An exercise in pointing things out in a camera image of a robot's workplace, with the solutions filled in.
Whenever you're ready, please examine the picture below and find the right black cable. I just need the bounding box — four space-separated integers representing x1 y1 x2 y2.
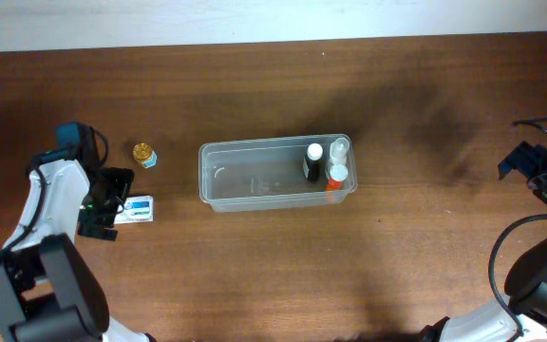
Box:
487 115 547 339

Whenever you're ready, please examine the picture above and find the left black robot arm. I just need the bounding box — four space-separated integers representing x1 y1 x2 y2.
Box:
0 123 153 342

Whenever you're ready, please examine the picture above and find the white translucent bottle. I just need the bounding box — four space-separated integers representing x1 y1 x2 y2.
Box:
327 138 350 167

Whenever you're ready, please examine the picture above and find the gold lid small jar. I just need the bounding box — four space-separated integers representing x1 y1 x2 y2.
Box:
133 142 158 168

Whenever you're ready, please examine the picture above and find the orange tube white cap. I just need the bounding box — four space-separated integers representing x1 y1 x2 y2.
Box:
326 164 349 191

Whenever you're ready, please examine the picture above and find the white Panadol box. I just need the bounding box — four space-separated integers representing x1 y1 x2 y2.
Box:
114 196 154 225

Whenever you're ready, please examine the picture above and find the black bottle white cap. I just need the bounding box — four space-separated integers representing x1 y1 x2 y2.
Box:
303 143 323 182

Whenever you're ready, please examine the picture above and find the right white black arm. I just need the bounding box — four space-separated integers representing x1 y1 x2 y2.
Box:
418 142 547 342

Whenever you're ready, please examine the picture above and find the clear plastic container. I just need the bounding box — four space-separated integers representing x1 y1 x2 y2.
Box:
198 133 358 212

